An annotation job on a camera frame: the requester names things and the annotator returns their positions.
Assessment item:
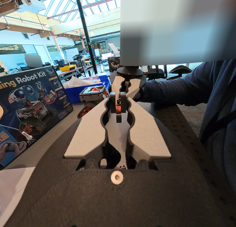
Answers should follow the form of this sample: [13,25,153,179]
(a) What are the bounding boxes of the white plastic bags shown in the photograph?
[67,76,103,89]

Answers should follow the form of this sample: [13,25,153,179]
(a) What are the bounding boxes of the black support pole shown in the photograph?
[74,0,98,75]

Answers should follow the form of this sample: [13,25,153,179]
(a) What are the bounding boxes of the blue plastic bin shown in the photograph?
[64,75,111,104]

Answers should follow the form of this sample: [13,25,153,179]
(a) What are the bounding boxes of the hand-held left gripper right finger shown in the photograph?
[126,97,172,160]

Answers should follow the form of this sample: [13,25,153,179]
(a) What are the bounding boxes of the white book stand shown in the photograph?
[0,105,35,227]

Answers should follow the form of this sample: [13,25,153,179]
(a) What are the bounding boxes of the whiteboard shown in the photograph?
[65,48,80,61]

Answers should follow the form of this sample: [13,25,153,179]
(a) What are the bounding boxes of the black perforated pad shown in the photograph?
[153,102,236,227]

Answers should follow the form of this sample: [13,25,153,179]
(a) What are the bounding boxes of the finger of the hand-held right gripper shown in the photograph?
[126,77,141,99]
[111,75,124,93]

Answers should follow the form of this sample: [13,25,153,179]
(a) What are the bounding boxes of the dark blue robot kit box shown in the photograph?
[0,65,74,167]

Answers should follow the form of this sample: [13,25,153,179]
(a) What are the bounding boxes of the black office chair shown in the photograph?
[147,65,165,81]
[167,65,193,80]

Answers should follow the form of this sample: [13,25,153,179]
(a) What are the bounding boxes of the grey orange brick claw assembly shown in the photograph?
[110,92,127,123]

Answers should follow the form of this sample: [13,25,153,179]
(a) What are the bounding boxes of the black toy car box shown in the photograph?
[108,57,120,72]

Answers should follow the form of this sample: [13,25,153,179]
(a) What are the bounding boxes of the long office desk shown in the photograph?
[57,65,92,78]

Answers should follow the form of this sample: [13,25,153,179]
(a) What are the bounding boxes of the yellow bin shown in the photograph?
[59,65,76,72]

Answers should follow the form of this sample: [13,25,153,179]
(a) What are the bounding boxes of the grey tracked toy robot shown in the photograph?
[77,85,111,120]

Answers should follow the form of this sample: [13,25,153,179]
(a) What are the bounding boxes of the black shoulder strap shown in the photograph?
[200,110,236,145]

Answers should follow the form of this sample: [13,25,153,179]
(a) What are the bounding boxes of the white ceiling projector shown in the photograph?
[15,0,46,13]

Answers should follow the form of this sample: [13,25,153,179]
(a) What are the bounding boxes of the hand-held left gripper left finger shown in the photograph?
[64,97,111,160]

